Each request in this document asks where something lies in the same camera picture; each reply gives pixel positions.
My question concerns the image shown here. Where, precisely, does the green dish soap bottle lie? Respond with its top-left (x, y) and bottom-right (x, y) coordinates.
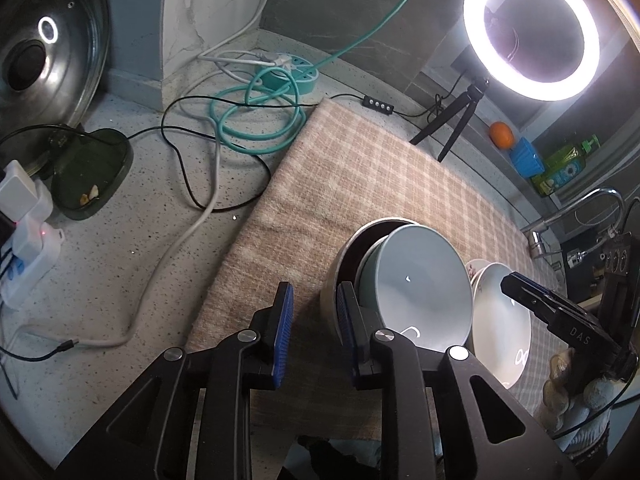
top-left (530, 134), bottom-right (601, 197)

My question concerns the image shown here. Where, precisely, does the black inline light remote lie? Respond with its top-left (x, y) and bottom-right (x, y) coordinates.
top-left (361, 96), bottom-right (395, 116)

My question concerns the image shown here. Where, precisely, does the dark green dish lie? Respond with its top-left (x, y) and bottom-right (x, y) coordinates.
top-left (50, 128), bottom-right (134, 221)

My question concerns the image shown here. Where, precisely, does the black cable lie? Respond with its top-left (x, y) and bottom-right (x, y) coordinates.
top-left (0, 91), bottom-right (471, 363)

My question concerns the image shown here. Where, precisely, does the floral white plate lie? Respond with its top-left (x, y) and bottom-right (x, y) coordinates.
top-left (465, 258), bottom-right (490, 281)

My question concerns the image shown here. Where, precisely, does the gloved right hand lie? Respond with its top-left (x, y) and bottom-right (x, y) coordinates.
top-left (534, 348), bottom-right (623, 456)

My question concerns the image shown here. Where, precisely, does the chrome kitchen faucet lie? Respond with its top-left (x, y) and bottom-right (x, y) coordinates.
top-left (520, 187), bottom-right (627, 260)

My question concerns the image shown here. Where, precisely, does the blue plastic cup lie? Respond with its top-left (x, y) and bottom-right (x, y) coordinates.
top-left (509, 138), bottom-right (544, 178)

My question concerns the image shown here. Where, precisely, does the orange fruit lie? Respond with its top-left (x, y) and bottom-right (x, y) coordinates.
top-left (488, 122), bottom-right (516, 151)

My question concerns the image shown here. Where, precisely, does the glass pot lid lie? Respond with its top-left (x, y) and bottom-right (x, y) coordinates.
top-left (1, 0), bottom-right (111, 174)

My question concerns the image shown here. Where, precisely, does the black tripod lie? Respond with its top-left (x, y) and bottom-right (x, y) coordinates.
top-left (409, 77), bottom-right (490, 162)

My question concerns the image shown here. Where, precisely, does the white deep plate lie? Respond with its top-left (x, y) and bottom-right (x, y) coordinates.
top-left (470, 262), bottom-right (532, 389)

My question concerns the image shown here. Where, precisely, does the teal cable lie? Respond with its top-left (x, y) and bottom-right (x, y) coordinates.
top-left (208, 0), bottom-right (444, 156)

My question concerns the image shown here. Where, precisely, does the white cable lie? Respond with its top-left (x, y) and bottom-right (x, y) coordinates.
top-left (14, 0), bottom-right (281, 348)

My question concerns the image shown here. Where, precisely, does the large stainless steel bowl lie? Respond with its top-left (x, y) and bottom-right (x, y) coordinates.
top-left (320, 217), bottom-right (416, 341)

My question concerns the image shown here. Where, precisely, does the ring light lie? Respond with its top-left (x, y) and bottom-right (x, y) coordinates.
top-left (462, 0), bottom-right (601, 102)

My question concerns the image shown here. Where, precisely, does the beige plaid cloth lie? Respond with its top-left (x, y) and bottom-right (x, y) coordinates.
top-left (188, 100), bottom-right (564, 440)

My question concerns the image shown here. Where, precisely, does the white power strip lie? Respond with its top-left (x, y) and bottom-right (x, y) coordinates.
top-left (1, 160), bottom-right (64, 310)

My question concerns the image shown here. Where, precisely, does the light blue ceramic bowl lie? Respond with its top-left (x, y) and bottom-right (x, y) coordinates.
top-left (358, 224), bottom-right (473, 352)

